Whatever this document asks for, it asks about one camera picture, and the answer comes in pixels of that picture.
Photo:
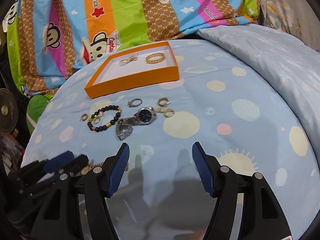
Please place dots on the green plush cushion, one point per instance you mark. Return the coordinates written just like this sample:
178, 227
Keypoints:
35, 108

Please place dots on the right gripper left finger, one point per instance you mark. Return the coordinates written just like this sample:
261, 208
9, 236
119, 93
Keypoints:
59, 216

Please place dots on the colourful monkey cartoon quilt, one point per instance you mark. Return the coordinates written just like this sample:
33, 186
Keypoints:
49, 40

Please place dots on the gold hoop earring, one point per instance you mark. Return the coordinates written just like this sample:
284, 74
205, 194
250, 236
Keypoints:
163, 102

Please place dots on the pale blue duvet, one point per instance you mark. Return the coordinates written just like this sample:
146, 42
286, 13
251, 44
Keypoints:
285, 62

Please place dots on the gold chain bangle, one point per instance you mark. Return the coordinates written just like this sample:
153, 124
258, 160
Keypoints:
155, 58

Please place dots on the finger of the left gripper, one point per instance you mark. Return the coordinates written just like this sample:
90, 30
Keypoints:
72, 168
58, 162

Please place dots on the small desk fan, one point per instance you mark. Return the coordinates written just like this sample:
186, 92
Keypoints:
9, 111

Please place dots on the light blue planet bedsheet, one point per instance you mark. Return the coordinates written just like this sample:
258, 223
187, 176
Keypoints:
218, 101

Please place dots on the gold wristwatch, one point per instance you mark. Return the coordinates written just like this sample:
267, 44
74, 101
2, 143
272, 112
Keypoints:
86, 169

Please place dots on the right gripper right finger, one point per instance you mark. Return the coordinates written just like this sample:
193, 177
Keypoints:
262, 216

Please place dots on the silver blue-dial wristwatch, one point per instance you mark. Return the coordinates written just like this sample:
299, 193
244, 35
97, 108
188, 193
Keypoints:
124, 126

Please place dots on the gold pearl earring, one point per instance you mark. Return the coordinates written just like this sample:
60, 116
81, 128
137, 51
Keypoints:
167, 112

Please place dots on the orange jewelry box tray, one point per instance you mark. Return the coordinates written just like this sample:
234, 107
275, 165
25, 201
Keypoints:
111, 78

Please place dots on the grey floral pillow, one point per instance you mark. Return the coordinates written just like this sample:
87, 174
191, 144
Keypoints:
294, 17

